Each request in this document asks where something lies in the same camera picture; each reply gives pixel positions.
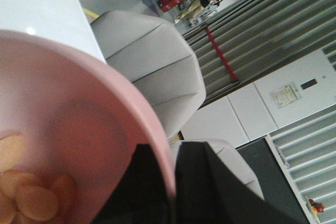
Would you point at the orange ham slices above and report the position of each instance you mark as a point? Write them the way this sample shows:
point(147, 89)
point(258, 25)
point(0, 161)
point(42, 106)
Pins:
point(25, 197)

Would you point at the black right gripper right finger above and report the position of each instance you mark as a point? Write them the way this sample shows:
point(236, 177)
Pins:
point(208, 192)

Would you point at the dark grey counter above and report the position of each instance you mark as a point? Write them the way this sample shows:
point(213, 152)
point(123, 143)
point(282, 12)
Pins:
point(274, 186)

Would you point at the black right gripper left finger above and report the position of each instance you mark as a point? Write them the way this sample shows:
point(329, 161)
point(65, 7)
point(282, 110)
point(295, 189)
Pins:
point(140, 196)

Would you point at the white cabinet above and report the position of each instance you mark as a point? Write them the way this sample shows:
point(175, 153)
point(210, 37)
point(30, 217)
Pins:
point(285, 96)

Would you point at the grey upholstered chair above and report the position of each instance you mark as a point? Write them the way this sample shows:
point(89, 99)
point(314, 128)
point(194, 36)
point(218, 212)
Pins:
point(151, 53)
point(230, 157)

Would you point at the right grey upholstered chair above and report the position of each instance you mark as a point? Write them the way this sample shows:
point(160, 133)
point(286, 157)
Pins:
point(230, 157)

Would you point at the left grey upholstered chair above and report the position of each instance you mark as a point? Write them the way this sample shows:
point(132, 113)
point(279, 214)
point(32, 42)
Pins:
point(151, 53)

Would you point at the red barrier belt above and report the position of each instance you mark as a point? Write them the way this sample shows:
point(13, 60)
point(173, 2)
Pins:
point(221, 55)

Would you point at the pink bowl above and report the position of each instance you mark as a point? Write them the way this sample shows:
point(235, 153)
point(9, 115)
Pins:
point(79, 117)

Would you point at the red bin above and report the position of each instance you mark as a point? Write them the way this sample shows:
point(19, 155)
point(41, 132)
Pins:
point(166, 5)

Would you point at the fruit plate on counter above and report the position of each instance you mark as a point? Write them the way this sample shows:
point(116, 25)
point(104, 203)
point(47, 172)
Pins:
point(315, 207)

